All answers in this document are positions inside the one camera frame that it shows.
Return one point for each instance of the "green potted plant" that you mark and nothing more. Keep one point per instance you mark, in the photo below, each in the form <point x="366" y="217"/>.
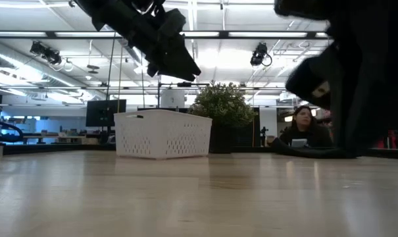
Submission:
<point x="221" y="105"/>

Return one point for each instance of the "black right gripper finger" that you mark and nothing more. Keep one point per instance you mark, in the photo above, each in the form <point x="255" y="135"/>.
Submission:
<point x="366" y="128"/>
<point x="343" y="128"/>

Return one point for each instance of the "black folded cloth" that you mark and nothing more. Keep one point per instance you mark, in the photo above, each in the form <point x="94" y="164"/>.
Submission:
<point x="304" y="153"/>

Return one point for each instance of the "black metal rig frame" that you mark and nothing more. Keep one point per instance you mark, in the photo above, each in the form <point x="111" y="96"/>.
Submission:
<point x="50" y="34"/>

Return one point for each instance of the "person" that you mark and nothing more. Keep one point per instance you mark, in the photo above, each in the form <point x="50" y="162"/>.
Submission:
<point x="304" y="131"/>

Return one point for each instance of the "black computer monitor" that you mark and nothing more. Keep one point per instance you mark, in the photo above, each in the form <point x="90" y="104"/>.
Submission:
<point x="103" y="113"/>

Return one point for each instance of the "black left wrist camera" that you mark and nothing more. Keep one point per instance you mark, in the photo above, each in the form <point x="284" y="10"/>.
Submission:
<point x="175" y="23"/>

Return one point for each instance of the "black mounted camera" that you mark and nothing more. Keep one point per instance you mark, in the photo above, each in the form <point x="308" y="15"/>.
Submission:
<point x="259" y="54"/>
<point x="47" y="52"/>

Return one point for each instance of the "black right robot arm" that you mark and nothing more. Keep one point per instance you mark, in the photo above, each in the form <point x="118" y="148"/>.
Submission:
<point x="366" y="16"/>

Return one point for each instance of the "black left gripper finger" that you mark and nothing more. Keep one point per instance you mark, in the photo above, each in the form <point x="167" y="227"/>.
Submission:
<point x="182" y="62"/>
<point x="159" y="68"/>

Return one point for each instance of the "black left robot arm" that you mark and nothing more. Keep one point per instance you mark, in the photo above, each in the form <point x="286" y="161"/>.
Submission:
<point x="96" y="6"/>

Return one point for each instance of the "white perforated plastic basket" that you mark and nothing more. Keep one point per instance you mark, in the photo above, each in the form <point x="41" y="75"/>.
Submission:
<point x="162" y="135"/>

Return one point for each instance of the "red storage bin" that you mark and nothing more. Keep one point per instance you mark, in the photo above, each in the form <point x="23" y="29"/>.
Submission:
<point x="387" y="141"/>

